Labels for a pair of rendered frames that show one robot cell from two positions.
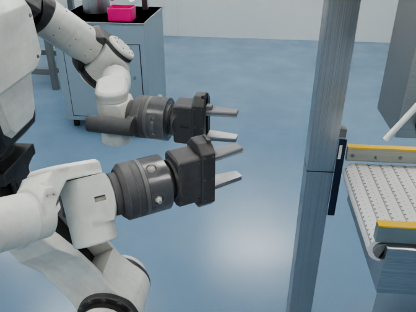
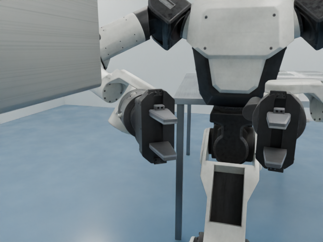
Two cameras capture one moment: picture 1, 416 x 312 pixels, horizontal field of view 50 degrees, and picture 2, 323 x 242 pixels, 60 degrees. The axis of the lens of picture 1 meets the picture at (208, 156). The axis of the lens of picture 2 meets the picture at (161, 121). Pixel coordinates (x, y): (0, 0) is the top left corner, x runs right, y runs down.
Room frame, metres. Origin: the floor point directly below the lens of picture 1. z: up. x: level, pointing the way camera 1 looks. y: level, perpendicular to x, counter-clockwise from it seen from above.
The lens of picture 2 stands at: (0.71, -0.42, 1.14)
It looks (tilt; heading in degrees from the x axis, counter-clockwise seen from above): 15 degrees down; 100
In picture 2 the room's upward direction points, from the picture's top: straight up
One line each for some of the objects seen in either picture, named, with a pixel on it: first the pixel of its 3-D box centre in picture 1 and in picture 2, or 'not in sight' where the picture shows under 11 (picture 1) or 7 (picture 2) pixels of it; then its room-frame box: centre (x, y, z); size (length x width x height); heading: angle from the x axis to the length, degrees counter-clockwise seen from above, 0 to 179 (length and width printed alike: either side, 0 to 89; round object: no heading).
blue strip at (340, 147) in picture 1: (337, 178); not in sight; (0.85, -0.29, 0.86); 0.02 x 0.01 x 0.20; 85
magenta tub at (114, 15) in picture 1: (121, 13); not in sight; (2.96, 0.56, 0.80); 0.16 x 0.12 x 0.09; 83
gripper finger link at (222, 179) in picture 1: (223, 181); (164, 152); (0.64, -0.03, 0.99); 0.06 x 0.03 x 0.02; 117
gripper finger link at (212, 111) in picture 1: (221, 109); (278, 117); (0.80, -0.03, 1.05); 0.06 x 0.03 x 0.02; 77
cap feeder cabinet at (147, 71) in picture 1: (115, 66); not in sight; (3.17, 0.68, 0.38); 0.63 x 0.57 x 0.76; 83
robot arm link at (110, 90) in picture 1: (113, 101); (296, 101); (0.89, 0.20, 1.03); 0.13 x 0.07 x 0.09; 9
